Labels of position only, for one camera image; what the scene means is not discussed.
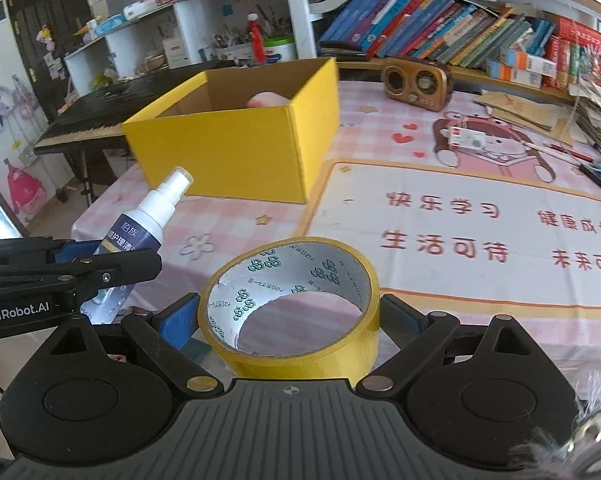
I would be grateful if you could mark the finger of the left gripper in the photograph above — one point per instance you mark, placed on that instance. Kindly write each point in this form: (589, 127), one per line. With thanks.
(65, 286)
(44, 249)

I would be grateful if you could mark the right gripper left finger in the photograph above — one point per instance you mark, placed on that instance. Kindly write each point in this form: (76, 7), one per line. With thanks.
(156, 343)

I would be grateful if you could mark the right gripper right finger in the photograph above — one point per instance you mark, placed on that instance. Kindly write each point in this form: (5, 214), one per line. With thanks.
(422, 340)

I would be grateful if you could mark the white spray bottle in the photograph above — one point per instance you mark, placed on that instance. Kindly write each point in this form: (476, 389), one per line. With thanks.
(138, 228)

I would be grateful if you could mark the yellow tape roll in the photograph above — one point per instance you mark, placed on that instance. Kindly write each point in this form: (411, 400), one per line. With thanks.
(300, 308)

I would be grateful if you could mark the staples box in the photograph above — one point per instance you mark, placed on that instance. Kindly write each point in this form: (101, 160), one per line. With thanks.
(467, 139)

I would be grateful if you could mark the pink plush paw toy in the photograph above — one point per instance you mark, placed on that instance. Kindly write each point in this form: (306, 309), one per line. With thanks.
(267, 99)

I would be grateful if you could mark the pink checkered tablecloth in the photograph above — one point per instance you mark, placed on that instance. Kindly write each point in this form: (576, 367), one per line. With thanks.
(507, 230)

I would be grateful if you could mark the black electronic piano keyboard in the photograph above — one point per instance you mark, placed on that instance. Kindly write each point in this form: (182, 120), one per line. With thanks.
(100, 114)

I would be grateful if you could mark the yellow cardboard box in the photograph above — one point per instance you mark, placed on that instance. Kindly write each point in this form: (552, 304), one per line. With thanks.
(272, 154)

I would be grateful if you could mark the red pencil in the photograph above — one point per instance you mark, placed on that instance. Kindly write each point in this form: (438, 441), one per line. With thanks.
(569, 151)

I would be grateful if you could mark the brown retro radio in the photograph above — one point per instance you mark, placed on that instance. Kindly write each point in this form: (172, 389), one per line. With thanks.
(420, 83)

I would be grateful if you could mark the brown cardboard pieces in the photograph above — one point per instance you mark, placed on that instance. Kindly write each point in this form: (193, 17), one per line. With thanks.
(548, 120)

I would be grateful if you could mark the stack of papers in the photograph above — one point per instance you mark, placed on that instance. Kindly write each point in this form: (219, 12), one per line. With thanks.
(597, 129)

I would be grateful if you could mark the white pen holder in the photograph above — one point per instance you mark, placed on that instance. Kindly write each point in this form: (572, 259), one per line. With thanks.
(238, 53)

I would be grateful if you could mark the orange white medicine box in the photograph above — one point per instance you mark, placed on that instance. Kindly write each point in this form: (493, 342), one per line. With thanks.
(528, 62)

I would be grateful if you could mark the white green lidded jar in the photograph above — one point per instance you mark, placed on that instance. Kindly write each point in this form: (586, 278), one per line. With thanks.
(280, 49)

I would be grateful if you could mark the red thick book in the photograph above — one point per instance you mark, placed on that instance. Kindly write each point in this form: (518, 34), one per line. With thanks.
(577, 33)

